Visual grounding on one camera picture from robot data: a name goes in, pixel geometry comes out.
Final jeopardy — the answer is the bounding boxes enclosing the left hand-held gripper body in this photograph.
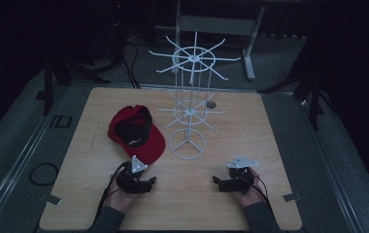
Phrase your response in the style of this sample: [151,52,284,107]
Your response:
[116,154,149,195]

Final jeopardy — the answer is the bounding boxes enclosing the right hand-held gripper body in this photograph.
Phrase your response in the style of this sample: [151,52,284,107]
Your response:
[224,156,259,195]

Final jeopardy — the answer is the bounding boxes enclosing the person's right hand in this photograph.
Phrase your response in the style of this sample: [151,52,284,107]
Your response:
[233,167,267,209]

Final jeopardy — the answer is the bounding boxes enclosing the person's left hand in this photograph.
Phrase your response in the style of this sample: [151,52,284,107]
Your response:
[104,173,142,215]

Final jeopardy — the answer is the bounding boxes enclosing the red baseball cap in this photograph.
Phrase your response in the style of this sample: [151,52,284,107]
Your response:
[107,104,167,166]

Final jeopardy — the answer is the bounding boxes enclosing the grey tape strip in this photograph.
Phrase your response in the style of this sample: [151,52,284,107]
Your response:
[44,193,62,207]
[282,192,302,203]

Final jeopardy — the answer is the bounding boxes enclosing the black tripod stand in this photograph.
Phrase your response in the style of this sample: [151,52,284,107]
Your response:
[41,52,112,117]
[257,40,331,131]

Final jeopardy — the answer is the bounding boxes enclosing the white wire display rack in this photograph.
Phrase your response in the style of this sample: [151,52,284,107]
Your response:
[148,31,242,160]

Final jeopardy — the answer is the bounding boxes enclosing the black looped floor cable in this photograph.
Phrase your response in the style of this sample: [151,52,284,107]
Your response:
[28,162,60,187]

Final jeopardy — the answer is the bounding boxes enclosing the black floor cables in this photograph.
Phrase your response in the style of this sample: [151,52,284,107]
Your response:
[119,40,142,90]

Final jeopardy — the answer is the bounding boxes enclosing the grey metal desk frame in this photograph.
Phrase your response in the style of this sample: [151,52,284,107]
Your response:
[172,0,267,82]

